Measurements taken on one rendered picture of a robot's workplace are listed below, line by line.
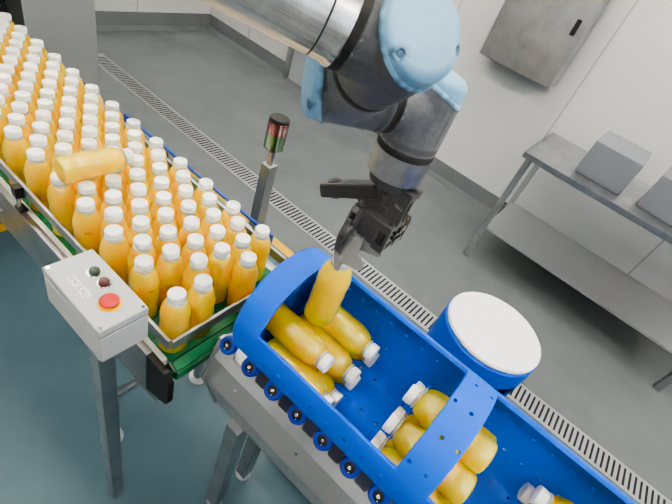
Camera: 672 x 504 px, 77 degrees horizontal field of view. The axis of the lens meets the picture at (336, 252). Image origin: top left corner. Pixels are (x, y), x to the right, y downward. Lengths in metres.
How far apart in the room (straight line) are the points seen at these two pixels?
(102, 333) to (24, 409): 1.24
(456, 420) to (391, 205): 0.37
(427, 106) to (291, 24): 0.24
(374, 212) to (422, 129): 0.16
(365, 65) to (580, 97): 3.48
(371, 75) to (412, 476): 0.62
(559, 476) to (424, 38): 0.88
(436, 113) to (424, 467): 0.55
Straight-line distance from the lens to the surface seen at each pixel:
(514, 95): 3.98
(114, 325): 0.90
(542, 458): 1.04
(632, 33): 3.81
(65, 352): 2.22
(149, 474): 1.93
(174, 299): 0.96
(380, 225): 0.68
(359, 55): 0.42
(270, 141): 1.32
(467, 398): 0.81
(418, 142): 0.61
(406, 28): 0.42
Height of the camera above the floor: 1.82
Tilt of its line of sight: 39 degrees down
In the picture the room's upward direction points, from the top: 22 degrees clockwise
